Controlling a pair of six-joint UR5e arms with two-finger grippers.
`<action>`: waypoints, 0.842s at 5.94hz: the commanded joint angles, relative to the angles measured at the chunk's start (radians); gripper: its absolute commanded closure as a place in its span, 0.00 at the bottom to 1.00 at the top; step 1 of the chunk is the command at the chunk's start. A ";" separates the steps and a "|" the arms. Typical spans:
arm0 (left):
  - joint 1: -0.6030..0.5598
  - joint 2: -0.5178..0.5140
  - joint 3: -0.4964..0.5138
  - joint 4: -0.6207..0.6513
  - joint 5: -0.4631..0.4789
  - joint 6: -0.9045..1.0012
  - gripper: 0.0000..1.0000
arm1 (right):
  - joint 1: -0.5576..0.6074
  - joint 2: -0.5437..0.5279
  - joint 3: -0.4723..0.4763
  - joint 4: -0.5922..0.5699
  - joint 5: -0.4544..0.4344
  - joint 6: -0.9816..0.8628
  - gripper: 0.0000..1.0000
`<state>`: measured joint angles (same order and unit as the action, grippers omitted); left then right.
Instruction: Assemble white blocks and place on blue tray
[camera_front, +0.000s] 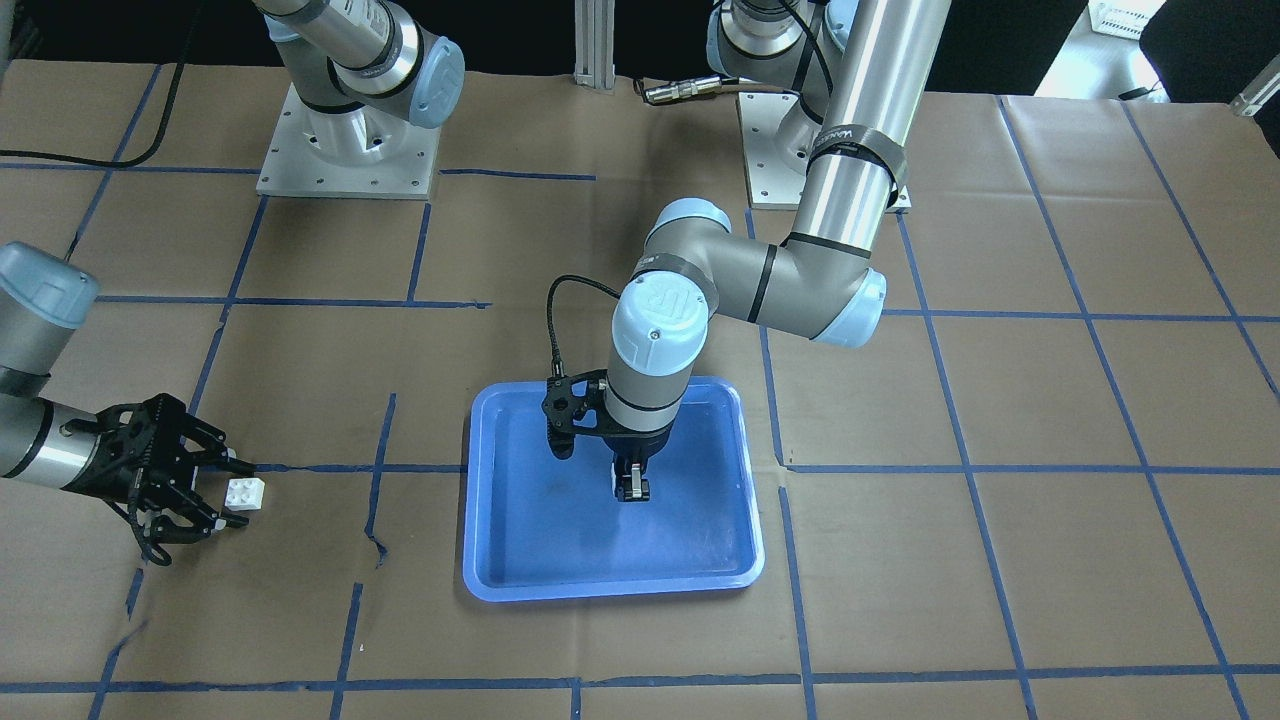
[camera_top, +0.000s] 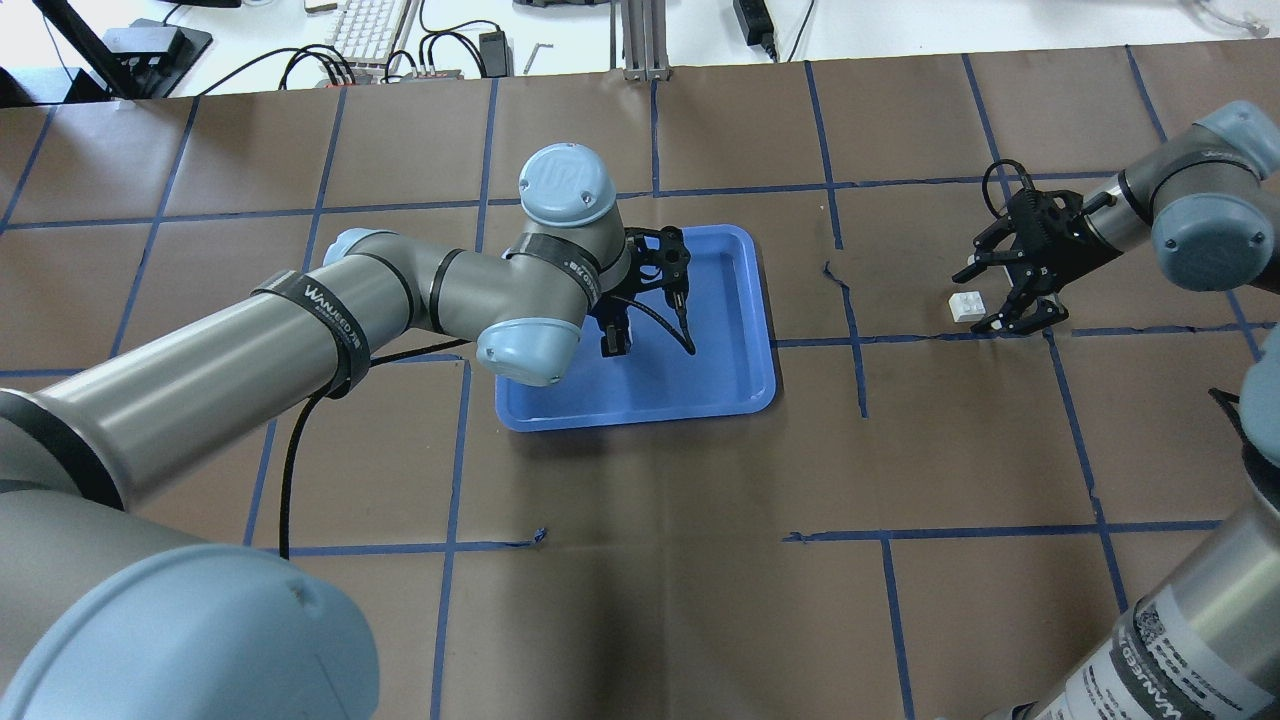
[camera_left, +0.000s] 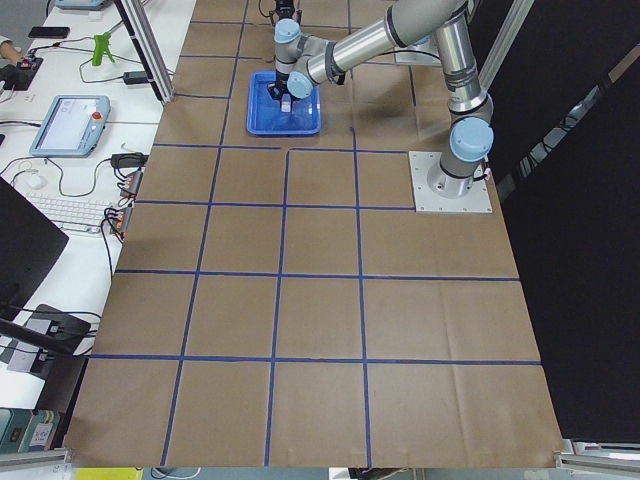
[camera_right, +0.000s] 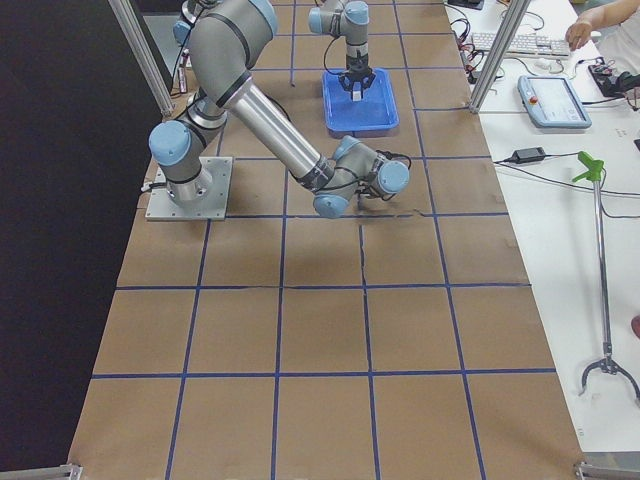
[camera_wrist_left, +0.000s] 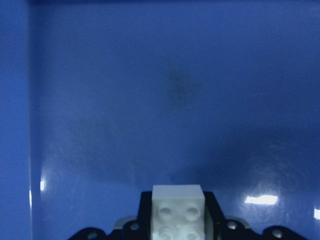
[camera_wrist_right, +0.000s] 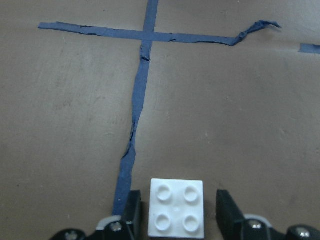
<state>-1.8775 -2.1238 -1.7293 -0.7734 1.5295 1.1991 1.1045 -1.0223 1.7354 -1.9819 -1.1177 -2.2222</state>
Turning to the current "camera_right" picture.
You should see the black device on desk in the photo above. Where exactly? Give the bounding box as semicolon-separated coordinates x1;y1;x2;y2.
588;64;639;98

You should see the white computer keyboard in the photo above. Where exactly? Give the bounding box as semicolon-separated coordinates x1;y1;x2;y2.
471;32;571;58

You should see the brown paper table cover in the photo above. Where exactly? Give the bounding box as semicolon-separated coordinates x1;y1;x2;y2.
69;1;581;479

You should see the black power adapter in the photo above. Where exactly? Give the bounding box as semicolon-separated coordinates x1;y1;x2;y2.
509;147;547;164

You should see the aluminium frame post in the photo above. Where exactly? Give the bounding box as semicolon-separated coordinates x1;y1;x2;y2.
468;0;530;114
108;0;174;119

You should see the left aluminium frame post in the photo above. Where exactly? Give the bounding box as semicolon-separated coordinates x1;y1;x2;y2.
108;0;174;119

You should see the robot teach pendant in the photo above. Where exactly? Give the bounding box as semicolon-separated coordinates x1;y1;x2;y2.
517;76;592;130

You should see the person's hand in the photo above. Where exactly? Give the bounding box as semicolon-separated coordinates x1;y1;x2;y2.
565;20;593;51

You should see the blue plastic tray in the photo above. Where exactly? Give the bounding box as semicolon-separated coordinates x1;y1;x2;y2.
322;68;399;135

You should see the green handled reacher grabber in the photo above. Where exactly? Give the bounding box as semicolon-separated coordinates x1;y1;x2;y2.
572;151;639;405

